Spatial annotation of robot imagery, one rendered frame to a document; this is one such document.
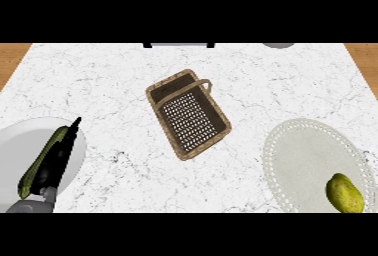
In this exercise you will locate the green cucumber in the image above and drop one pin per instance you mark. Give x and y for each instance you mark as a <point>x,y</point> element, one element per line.
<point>40,162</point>

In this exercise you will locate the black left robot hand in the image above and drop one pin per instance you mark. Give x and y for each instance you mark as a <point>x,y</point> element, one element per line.
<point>55,160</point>

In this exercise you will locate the yellow-green pear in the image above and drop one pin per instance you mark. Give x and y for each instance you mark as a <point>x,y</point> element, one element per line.
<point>344,194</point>

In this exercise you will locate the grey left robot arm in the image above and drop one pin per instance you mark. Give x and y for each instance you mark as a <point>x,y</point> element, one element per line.
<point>33,204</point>

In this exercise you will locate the brown wicker basket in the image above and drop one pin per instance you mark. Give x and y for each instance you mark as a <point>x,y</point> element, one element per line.
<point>189,120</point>

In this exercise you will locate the white round plate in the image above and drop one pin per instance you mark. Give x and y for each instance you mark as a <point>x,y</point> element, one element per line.
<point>22,150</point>

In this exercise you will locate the black and grey appliance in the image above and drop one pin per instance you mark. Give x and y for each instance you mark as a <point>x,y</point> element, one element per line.
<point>179,44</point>

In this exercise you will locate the grey round object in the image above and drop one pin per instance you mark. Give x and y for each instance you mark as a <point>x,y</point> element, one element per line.
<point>278,45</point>

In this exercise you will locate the white lace placemat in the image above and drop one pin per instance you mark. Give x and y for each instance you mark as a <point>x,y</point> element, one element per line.
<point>307,156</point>

